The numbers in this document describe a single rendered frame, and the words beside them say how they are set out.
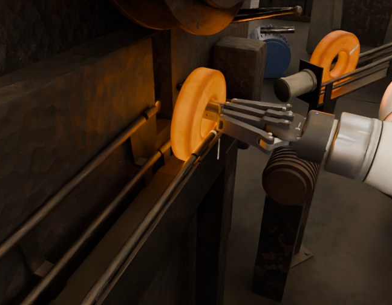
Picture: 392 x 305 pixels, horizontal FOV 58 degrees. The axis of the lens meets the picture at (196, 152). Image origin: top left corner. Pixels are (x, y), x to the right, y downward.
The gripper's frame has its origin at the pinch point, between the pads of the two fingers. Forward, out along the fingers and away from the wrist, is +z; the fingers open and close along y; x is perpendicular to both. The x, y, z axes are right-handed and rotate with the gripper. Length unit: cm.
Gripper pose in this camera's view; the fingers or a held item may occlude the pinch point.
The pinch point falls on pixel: (201, 107)
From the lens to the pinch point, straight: 58.8
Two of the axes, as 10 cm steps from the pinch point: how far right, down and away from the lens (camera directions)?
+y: 4.1, -4.9, 7.6
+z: -9.1, -2.8, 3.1
